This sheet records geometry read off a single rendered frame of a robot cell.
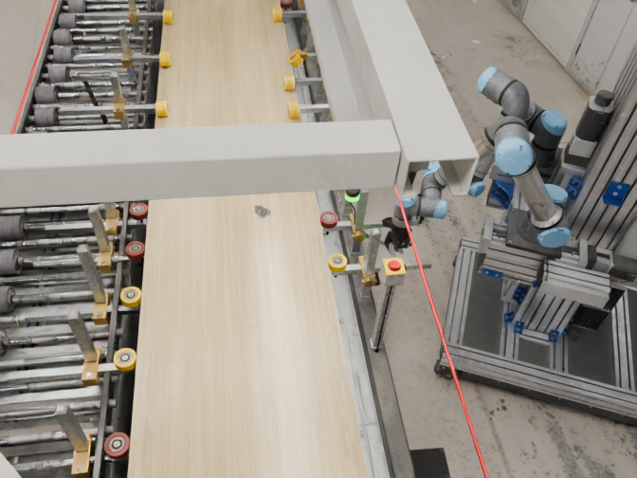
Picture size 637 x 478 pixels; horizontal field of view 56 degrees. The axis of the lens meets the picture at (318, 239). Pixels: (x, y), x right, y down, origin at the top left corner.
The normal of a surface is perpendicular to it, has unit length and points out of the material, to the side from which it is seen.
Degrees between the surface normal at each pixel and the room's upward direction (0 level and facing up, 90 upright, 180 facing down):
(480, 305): 0
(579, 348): 0
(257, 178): 90
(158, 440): 0
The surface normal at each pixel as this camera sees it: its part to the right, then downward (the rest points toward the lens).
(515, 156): -0.21, 0.64
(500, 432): 0.05, -0.67
